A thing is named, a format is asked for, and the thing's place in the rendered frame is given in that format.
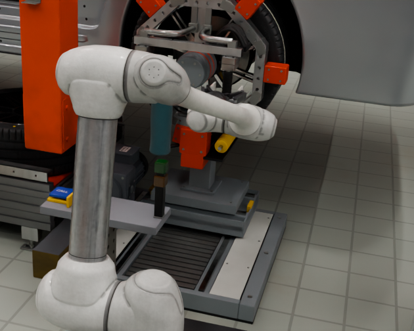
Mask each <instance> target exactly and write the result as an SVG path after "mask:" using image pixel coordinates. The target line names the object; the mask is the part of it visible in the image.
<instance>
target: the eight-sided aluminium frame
mask: <svg viewBox="0 0 414 331"><path fill-rule="evenodd" d="M237 4H238V3H237V2H236V1H235V0H169V1H168V2H167V3H166V4H165V5H164V6H163V7H161V8H160V9H159V10H158V11H157V12H156V13H155V14H154V15H152V16H151V17H150V18H149V19H148V20H147V21H146V22H145V23H144V24H143V25H141V26H140V28H138V29H137V35H140V30H142V29H145V28H152V29H155V28H156V27H157V26H159V25H160V24H161V23H162V22H163V21H164V20H165V19H167V17H169V15H170V14H172V13H173V12H174V11H175V10H176V9H178V8H179V7H180V6H186V7H192V6H195V7H198V8H204V9H205V8H212V9H216V10H221V11H226V12H227V13H228V15H229V16H230V17H231V18H232V19H233V21H234V22H235V23H236V24H238V25H240V26H241V27H242V28H243V30H244V32H245V34H246V37H247V38H248V40H249V41H250V42H251V44H253V46H254V47H255V48H256V56H255V63H254V77H253V84H252V94H251V95H250V96H248V97H247V98H246V100H243V101H242V102H240V103H244V104H251V105H254V106H255V105H256V104H257V103H259V102H260V101H261V100H262V98H263V97H264V91H265V90H264V86H265V82H263V78H264V66H265V65H266V64H267V55H268V50H269V43H268V42H267V40H266V39H265V37H264V36H263V35H262V34H261V33H260V31H259V30H258V29H257V27H255V25H254V24H253V23H252V21H251V20H250V19H248V20H246V19H245V18H244V17H243V16H242V15H241V14H240V13H239V12H238V11H237V10H235V7H236V5H237ZM186 119H187V113H184V112H178V111H177V110H176V109H175V108H174V107H173V115H172V124H174V125H176V124H179V125H183V126H186V127H188V125H187V122H186ZM180 120H181V121H180Z"/></svg>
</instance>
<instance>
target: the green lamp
mask: <svg viewBox="0 0 414 331"><path fill-rule="evenodd" d="M168 162H169V161H168V160H163V159H157V161H155V163H154V172H155V173H160V174H165V173H166V172H167V171H168Z"/></svg>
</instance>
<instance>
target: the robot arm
mask: <svg viewBox="0 0 414 331"><path fill-rule="evenodd" d="M55 76H56V81H57V84H58V86H59V88H60V89H61V91H62V92H63V93H64V94H66V95H70V100H71V102H72V107H73V109H74V112H75V113H76V115H78V124H77V133H76V151H75V161H74V185H73V195H72V213H71V223H70V241H69V250H68V252H67V253H65V254H64V255H63V256H62V257H61V258H60V259H59V261H58V263H57V267H56V269H53V270H51V271H49V272H48V273H47V274H46V275H45V276H44V277H43V279H42V280H41V282H40V283H39V286H38V288H37V292H36V297H35V303H36V307H37V310H38V311H39V313H40V315H41V316H42V317H43V318H44V319H45V320H47V321H48V322H50V323H51V324H53V325H55V326H57V327H59V328H61V329H63V330H67V331H184V306H183V299H182V296H181V292H180V290H179V287H178V285H177V283H176V281H175V280H174V278H173V277H172V276H170V275H169V274H168V273H166V272H164V271H161V270H158V269H147V270H143V271H139V272H137V273H135V274H133V275H131V276H130V277H129V278H128V279H127V280H125V281H121V280H117V274H116V270H115V264H114V262H113V261H112V260H111V258H110V257H109V256H108V255H107V246H108V230H109V221H110V206H111V198H112V182H113V173H114V158H115V149H116V134H117V125H118V118H120V117H121V115H122V114H123V113H124V109H125V107H126V104H127V103H128V102H134V103H149V104H156V103H157V102H158V103H160V104H165V105H168V106H175V105H178V106H182V107H184V108H188V111H187V119H186V122H187V125H188V126H189V128H190V129H191V130H193V131H195V132H198V133H205V132H207V133H208V132H218V133H226V134H228V135H231V136H234V137H238V138H241V139H246V140H251V141H267V140H270V138H272V137H273V136H274V134H275V130H276V126H277V119H276V117H275V116H274V115H273V114H272V113H271V112H269V111H267V110H265V109H262V108H260V107H259V106H254V105H251V104H244V103H239V102H241V101H243V100H246V92H244V90H243V85H241V87H240V88H239V89H238V90H237V92H234V93H221V92H219V91H215V90H216V82H213V84H211V85H206V88H204V86H202V87H201V91H199V90H198V89H195V88H193V87H191V82H190V80H189V78H188V75H187V73H186V71H185V70H184V69H183V68H182V67H181V66H180V65H179V64H178V63H177V62H176V61H174V60H172V59H171V58H169V57H167V56H164V55H156V54H153V53H148V52H144V51H138V50H133V49H127V48H124V47H117V46H110V45H87V46H82V47H76V48H74V49H70V50H69V51H66V52H65V53H63V54H62V55H61V56H60V58H59V60H58V62H57V66H56V71H55ZM237 103H238V104H237Z"/></svg>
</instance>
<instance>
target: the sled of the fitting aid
mask: <svg viewBox="0 0 414 331"><path fill-rule="evenodd" d="M154 187H155V186H154V183H153V185H152V186H151V187H150V188H149V191H148V192H147V193H146V194H145V195H144V197H143V198H142V199H141V200H140V202H144V203H148V204H154V200H151V199H150V195H151V191H152V189H153V188H154ZM259 195H260V191H259V190H252V189H248V191H247V193H246V195H245V197H244V198H243V200H242V202H241V204H240V206H239V208H238V210H237V212H236V214H235V215H232V214H228V213H221V212H216V211H210V210H203V209H199V208H192V207H188V206H181V205H177V204H170V203H166V202H165V206H166V207H169V208H171V215H170V216H169V217H168V219H167V220H166V222H165V223H167V224H172V225H178V226H182V227H189V228H193V229H199V230H204V231H210V232H216V233H220V234H227V235H231V236H238V237H242V238H243V236H244V234H245V232H246V230H247V228H248V226H249V224H250V221H251V219H252V217H253V215H254V212H255V211H256V208H257V206H258V201H259Z"/></svg>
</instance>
